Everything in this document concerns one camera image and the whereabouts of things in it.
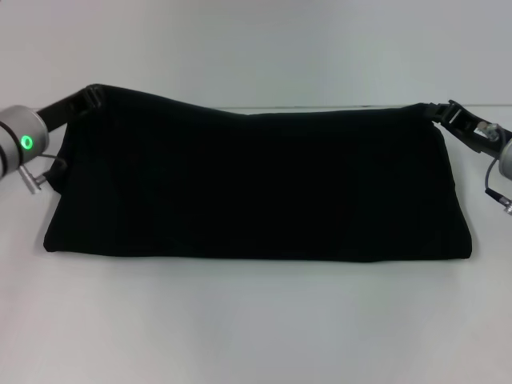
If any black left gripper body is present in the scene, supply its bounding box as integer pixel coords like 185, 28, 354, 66
34, 90, 87, 134

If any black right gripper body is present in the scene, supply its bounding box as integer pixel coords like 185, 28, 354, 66
450, 104, 512, 156

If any black shirt with FREE print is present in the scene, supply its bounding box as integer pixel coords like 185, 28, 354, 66
42, 82, 480, 266

